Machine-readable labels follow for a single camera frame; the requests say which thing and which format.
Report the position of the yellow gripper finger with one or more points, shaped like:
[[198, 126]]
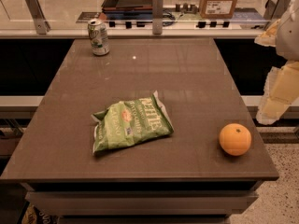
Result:
[[281, 89], [269, 37]]

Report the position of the orange fruit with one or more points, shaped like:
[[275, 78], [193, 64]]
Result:
[[235, 139]]

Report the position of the green 7up can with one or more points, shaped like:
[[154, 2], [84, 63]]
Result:
[[98, 37]]

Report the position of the brown cardboard box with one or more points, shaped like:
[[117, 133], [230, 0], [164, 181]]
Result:
[[217, 9]]

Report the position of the green chip bag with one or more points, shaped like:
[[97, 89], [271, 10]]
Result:
[[128, 123]]

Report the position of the dark tray stack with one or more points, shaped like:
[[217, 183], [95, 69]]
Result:
[[114, 10]]

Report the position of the grey table drawer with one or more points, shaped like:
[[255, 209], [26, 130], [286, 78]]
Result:
[[73, 203]]

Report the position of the snack bag under table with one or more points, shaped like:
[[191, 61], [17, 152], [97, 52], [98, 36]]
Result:
[[33, 216]]

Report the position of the right metal glass bracket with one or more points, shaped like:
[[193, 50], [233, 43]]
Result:
[[274, 9]]

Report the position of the metal glass bracket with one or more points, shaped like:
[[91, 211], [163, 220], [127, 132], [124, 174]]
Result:
[[274, 9], [40, 22], [157, 16]]

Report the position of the middle metal glass bracket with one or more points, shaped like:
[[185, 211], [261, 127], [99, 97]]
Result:
[[157, 16]]

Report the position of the left metal glass bracket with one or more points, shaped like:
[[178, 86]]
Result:
[[40, 22]]

